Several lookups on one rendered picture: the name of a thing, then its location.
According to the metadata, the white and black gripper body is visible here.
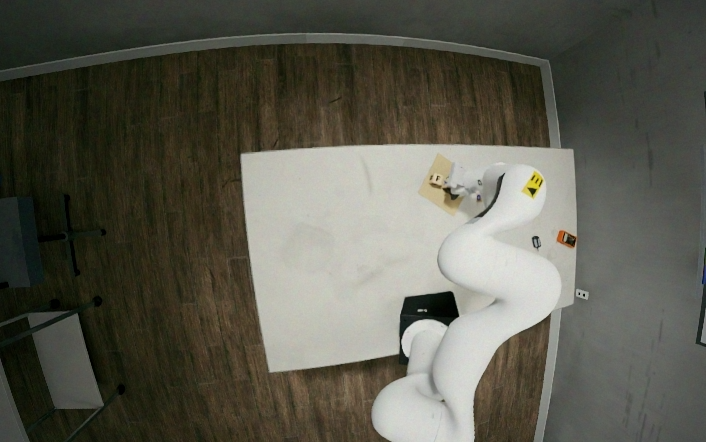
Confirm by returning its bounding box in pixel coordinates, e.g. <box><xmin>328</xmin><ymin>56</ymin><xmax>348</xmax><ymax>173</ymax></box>
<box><xmin>451</xmin><ymin>184</ymin><xmax>472</xmax><ymax>197</ymax></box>

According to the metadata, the tan square mat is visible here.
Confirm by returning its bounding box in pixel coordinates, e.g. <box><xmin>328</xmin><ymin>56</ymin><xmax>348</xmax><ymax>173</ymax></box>
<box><xmin>418</xmin><ymin>153</ymin><xmax>464</xmax><ymax>216</ymax></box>

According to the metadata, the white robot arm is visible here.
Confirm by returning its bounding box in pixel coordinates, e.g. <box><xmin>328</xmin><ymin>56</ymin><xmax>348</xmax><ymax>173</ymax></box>
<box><xmin>371</xmin><ymin>162</ymin><xmax>561</xmax><ymax>442</ymax></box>

